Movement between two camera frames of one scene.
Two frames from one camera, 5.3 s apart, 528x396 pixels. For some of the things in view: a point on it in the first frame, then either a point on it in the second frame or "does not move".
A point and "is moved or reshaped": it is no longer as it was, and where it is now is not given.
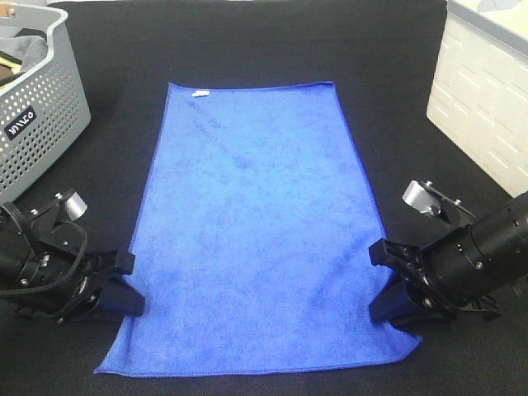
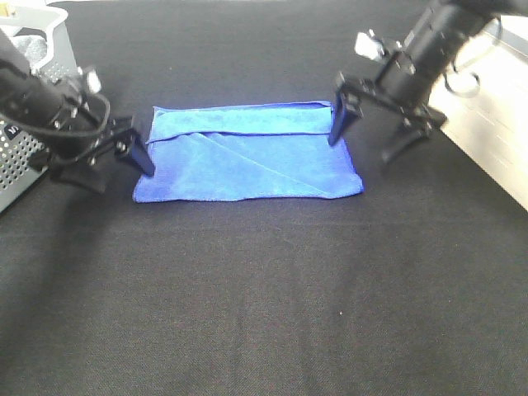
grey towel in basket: [30, 49] does not move
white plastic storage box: [480, 88] does not move
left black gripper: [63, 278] -> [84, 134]
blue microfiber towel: [253, 242] is moved or reshaped
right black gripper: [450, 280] -> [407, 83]
